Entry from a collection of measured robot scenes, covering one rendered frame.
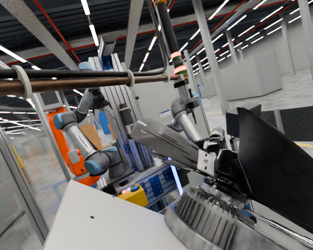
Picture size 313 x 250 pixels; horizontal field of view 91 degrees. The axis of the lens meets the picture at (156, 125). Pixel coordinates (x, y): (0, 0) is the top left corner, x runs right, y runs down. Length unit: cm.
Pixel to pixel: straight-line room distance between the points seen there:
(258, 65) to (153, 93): 842
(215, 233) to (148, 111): 210
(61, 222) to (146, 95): 224
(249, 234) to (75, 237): 36
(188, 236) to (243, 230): 13
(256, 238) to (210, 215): 10
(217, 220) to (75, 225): 33
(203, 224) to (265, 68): 1042
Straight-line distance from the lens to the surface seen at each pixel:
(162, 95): 254
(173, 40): 59
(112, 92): 146
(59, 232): 29
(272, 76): 1099
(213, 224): 49
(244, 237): 48
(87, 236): 31
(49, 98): 446
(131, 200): 89
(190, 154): 50
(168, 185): 147
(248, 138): 34
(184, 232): 47
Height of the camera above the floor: 148
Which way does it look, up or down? 8 degrees down
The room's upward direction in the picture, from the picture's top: 19 degrees counter-clockwise
